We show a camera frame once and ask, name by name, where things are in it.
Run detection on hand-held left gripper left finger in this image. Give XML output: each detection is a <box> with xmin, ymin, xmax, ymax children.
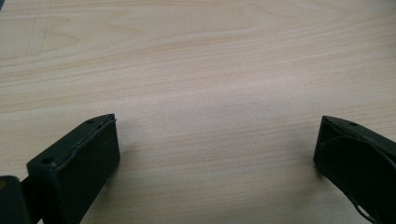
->
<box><xmin>26</xmin><ymin>113</ymin><xmax>121</xmax><ymax>224</ymax></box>

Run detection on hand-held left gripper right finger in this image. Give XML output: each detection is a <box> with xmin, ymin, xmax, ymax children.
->
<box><xmin>312</xmin><ymin>115</ymin><xmax>396</xmax><ymax>224</ymax></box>

